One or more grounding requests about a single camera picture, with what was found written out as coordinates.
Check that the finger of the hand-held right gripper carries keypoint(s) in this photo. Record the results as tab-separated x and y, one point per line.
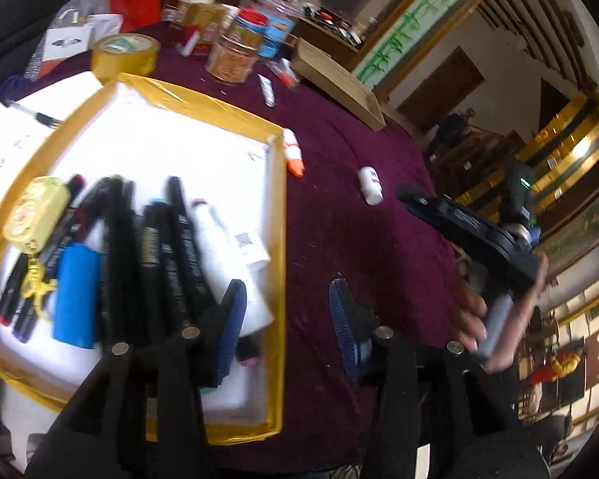
437	224
414	198

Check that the yellow-green tag with tassel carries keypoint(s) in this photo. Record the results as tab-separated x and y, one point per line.
27	214

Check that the white paper sheet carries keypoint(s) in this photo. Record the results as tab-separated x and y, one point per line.
10	149

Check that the clear jar blue label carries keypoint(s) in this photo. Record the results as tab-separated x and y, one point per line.
279	15

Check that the gold framed cabinet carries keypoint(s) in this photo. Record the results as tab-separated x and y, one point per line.
564	149

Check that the wooden sideboard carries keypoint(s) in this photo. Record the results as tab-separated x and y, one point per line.
329	30

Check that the black pen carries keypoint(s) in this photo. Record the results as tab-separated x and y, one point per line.
40	118

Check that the cardboard box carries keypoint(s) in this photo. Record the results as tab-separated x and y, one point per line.
339	87

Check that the bamboo painted glass panel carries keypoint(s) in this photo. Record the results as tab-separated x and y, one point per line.
419	25

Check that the clear jar orange contents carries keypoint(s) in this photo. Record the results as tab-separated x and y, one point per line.
234	47

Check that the gold tray white inside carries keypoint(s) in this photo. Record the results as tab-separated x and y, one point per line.
189	159

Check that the white glue bottle orange cap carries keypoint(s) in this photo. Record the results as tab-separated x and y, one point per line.
293	152

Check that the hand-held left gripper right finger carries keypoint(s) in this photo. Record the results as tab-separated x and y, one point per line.
342	319

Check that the yellow tape roll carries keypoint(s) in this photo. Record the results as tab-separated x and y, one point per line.
125	55

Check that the person's right hand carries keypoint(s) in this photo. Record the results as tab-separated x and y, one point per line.
471	309

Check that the clear plastic packet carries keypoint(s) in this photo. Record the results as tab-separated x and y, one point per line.
287	72

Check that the pile of black markers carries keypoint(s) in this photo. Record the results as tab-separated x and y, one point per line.
115	259

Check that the small white tube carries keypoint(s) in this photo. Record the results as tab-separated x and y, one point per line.
267	91

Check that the white printed card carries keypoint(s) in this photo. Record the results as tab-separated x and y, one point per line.
65	42

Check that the white spray bottle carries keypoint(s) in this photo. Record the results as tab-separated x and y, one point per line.
229	254

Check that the white pill bottle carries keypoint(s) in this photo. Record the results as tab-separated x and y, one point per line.
370	185

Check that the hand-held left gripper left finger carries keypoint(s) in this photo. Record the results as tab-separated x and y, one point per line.
229	324

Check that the red bag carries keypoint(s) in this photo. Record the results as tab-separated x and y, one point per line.
135	0

